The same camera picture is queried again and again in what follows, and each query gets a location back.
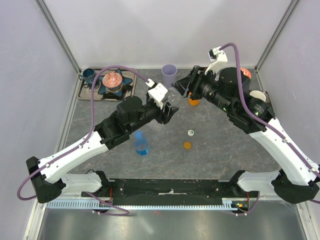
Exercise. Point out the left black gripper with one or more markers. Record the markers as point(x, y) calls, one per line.
point(163, 117)

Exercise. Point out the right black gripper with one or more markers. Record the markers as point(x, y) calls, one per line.
point(199, 79)

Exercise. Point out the clear bottle blue-white cap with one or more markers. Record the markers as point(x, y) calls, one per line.
point(172, 99)

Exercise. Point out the orange juice bottle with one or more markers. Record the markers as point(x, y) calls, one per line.
point(193, 102)

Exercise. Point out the white green bottle cap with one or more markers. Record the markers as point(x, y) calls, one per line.
point(190, 132)

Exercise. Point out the orange bottle cap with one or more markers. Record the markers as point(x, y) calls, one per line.
point(187, 145)

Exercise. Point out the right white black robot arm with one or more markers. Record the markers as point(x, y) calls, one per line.
point(229, 90)

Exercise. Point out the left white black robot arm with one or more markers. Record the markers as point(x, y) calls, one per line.
point(50, 176)

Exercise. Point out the blue water bottle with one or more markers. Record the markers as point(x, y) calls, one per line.
point(141, 144)

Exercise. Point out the lavender plastic cup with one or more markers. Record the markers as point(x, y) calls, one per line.
point(169, 72)

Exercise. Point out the red patterned bowl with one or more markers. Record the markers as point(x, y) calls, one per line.
point(112, 80)

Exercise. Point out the red white floral bowl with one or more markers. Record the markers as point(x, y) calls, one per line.
point(246, 72)

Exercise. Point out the blue star-shaped dish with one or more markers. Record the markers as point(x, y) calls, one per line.
point(114, 93)

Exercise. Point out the pink white mug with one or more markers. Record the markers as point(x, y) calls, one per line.
point(258, 95)

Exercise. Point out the metal tray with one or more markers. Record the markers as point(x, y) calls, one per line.
point(84, 90)

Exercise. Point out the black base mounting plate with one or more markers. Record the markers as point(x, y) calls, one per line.
point(170, 191)

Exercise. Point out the dark floral square plate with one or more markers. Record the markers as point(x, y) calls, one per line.
point(270, 98)

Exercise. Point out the dark blue teacup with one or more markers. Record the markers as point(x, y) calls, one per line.
point(88, 75)

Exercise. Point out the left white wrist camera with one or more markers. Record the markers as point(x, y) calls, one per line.
point(159, 94)

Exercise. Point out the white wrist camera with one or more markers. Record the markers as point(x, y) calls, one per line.
point(218, 59)
point(159, 94)

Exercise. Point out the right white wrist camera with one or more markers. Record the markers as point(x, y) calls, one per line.
point(218, 59)

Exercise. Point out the slotted cable duct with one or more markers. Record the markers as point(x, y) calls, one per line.
point(92, 204)

